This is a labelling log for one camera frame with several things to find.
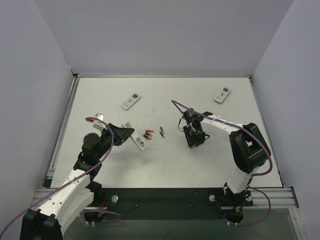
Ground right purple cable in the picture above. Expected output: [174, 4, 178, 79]
[171, 99, 275, 227]

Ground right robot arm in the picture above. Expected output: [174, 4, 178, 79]
[182, 109, 271, 198]

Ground black battery pair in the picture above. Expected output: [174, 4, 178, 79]
[159, 127, 165, 138]

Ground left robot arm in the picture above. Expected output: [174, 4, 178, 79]
[19, 117, 135, 240]

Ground aluminium front rail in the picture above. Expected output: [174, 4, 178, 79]
[34, 186, 300, 211]

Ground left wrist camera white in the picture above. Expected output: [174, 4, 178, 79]
[92, 113, 106, 132]

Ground red battery lower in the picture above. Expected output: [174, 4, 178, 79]
[143, 132, 152, 140]

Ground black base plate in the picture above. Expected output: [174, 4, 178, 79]
[84, 187, 243, 222]

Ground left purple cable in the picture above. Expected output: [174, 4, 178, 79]
[0, 116, 123, 240]

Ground white remote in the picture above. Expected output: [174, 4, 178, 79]
[214, 87, 231, 104]
[121, 121, 147, 151]
[121, 93, 141, 111]

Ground purple cable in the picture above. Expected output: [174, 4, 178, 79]
[171, 99, 275, 227]
[0, 116, 123, 240]

